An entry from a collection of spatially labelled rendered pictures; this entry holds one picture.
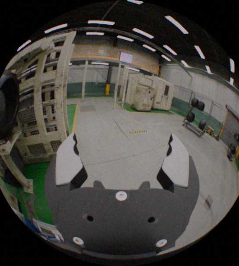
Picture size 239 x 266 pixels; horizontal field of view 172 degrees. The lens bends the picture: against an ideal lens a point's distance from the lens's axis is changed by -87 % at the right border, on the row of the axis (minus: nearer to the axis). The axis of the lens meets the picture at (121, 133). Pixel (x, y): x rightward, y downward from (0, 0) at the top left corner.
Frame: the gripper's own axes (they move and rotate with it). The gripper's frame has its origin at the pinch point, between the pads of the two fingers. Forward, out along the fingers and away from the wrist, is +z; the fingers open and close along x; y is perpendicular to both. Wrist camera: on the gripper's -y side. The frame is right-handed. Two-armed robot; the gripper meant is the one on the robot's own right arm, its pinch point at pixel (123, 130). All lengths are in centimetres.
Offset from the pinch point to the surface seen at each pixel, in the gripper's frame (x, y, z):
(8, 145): -91, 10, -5
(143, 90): 91, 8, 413
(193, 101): 333, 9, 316
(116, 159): -11, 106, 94
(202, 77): 845, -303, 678
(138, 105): 73, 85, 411
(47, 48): -76, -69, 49
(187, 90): 724, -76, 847
